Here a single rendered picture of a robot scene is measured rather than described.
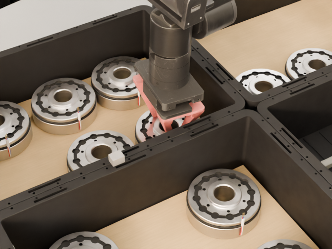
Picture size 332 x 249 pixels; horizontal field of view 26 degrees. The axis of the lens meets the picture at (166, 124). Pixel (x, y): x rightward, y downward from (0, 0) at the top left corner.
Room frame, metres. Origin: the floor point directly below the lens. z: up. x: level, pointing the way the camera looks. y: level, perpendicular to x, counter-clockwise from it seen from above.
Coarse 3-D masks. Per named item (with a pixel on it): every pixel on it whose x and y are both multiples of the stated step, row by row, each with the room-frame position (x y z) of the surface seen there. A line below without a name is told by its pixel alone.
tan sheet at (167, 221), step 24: (240, 168) 0.73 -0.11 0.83; (264, 192) 0.68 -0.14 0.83; (144, 216) 0.64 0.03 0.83; (168, 216) 0.64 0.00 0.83; (264, 216) 0.64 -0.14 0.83; (288, 216) 0.64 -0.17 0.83; (120, 240) 0.60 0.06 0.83; (144, 240) 0.60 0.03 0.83; (168, 240) 0.60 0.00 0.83; (192, 240) 0.60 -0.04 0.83; (216, 240) 0.60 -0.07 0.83; (240, 240) 0.60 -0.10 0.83; (264, 240) 0.60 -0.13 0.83
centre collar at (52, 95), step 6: (54, 90) 0.86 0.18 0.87; (60, 90) 0.86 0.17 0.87; (66, 90) 0.86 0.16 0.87; (72, 90) 0.86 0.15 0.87; (48, 96) 0.85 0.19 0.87; (54, 96) 0.85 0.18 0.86; (72, 96) 0.85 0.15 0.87; (78, 96) 0.85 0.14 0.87; (48, 102) 0.84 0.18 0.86; (54, 102) 0.83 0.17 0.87; (60, 102) 0.83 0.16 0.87; (66, 102) 0.83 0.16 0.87; (72, 102) 0.83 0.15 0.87; (60, 108) 0.83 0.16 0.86
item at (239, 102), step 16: (112, 16) 0.98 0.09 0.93; (128, 16) 0.98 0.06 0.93; (64, 32) 0.93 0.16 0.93; (80, 32) 0.94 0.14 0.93; (16, 48) 0.89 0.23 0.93; (32, 48) 0.89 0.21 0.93; (192, 48) 0.89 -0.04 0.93; (208, 64) 0.85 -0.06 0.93; (224, 80) 0.81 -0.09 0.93; (240, 96) 0.78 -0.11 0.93; (224, 112) 0.74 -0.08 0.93; (176, 128) 0.71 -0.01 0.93; (192, 128) 0.71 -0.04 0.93; (144, 144) 0.68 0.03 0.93; (64, 176) 0.62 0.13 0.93; (80, 176) 0.62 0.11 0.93; (32, 192) 0.60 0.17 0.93; (0, 208) 0.57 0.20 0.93
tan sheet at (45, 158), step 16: (112, 112) 0.85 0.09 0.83; (128, 112) 0.85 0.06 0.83; (144, 112) 0.85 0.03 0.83; (32, 128) 0.81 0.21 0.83; (96, 128) 0.81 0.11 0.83; (112, 128) 0.81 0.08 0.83; (128, 128) 0.81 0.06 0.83; (32, 144) 0.78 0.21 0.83; (48, 144) 0.78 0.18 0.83; (64, 144) 0.78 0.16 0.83; (16, 160) 0.75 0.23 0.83; (32, 160) 0.75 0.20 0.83; (48, 160) 0.75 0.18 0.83; (64, 160) 0.75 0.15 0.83; (0, 176) 0.71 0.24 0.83; (16, 176) 0.71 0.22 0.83; (32, 176) 0.71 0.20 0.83; (48, 176) 0.71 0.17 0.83; (0, 192) 0.68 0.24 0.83; (16, 192) 0.68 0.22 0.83
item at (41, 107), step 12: (48, 84) 0.88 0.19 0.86; (60, 84) 0.89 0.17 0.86; (72, 84) 0.88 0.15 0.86; (84, 84) 0.88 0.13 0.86; (36, 96) 0.85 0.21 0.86; (84, 96) 0.85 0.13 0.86; (36, 108) 0.83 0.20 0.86; (48, 108) 0.83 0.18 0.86; (72, 108) 0.83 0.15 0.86; (84, 108) 0.83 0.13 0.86; (48, 120) 0.80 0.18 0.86; (60, 120) 0.80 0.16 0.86; (72, 120) 0.80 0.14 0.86
